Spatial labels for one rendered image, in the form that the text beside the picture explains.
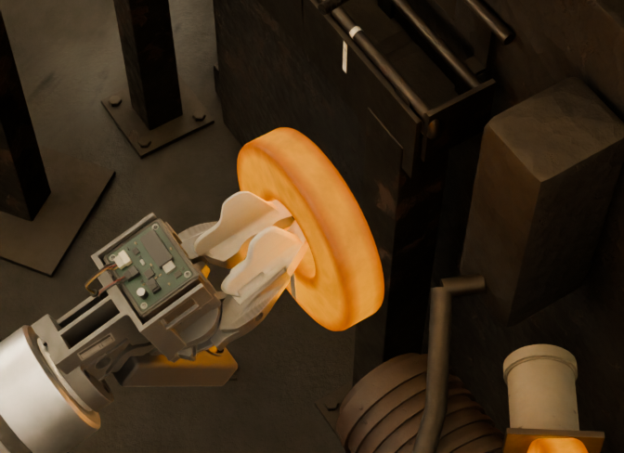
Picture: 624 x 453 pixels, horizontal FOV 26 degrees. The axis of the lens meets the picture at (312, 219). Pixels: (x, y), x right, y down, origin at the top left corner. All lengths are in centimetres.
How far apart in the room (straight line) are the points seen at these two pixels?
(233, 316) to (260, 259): 4
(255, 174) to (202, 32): 125
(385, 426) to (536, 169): 31
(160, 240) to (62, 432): 15
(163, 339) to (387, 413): 38
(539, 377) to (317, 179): 28
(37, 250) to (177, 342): 107
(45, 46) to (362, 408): 114
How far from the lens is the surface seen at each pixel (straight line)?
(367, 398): 127
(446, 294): 123
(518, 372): 111
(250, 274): 95
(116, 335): 93
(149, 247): 92
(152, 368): 97
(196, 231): 99
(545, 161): 108
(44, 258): 199
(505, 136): 109
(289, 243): 95
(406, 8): 130
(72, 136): 212
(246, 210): 96
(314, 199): 92
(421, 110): 121
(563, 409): 108
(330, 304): 98
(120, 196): 204
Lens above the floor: 165
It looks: 56 degrees down
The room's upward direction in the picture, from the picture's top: straight up
